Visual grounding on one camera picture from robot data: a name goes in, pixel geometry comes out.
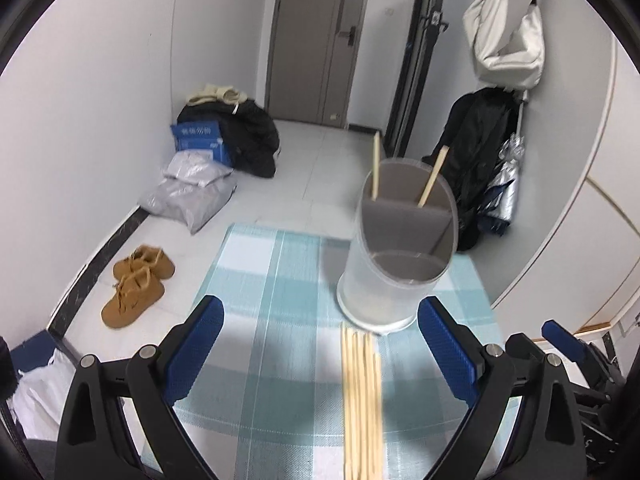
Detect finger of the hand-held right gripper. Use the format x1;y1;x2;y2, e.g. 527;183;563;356
541;320;626;401
505;332;547;378

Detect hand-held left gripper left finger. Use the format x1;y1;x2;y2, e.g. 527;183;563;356
55;295;226;480

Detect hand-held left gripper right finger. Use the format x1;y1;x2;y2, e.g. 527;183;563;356
417;296;588;480

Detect wooden chopstick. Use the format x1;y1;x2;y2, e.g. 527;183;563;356
372;350;385;480
354;332;366;480
366;332;378;480
360;335;372;480
371;132;382;201
347;330;359;480
341;325;353;480
417;145;450;208

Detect translucent white utensil holder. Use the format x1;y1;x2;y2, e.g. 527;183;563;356
336;157;460;337

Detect brown shoe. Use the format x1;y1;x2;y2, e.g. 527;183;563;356
101;267;166;329
112;245;177;281

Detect teal checked tablecloth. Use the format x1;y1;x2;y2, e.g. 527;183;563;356
140;222;521;480

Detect white cabinet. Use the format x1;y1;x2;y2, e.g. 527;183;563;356
490;10;640;341

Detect large grey parcel bag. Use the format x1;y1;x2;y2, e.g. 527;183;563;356
137;177;238;235

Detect silver folded umbrella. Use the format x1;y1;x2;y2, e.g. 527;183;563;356
477;132;528;236

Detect white plastic bag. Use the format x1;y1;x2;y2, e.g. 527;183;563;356
10;347;76;443

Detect dark blue bag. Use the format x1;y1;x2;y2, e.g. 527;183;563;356
10;332;56;368

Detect clear plastic bag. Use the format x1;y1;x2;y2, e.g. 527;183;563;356
164;150;236;188

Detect blue cardboard box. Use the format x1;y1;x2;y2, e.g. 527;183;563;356
170;121;235;167

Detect black clothing pile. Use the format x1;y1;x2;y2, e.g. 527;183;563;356
177;97;281;178

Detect black hanging jacket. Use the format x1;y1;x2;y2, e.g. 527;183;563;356
422;87;523;251

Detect beige gloves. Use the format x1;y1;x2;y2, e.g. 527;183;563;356
187;84;251;108

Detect white hanging bag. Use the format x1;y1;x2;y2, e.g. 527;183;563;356
462;0;546;92

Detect grey door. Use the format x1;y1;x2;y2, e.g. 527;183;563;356
265;0;373;128

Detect black door frame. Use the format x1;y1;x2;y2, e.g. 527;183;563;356
387;0;448;158

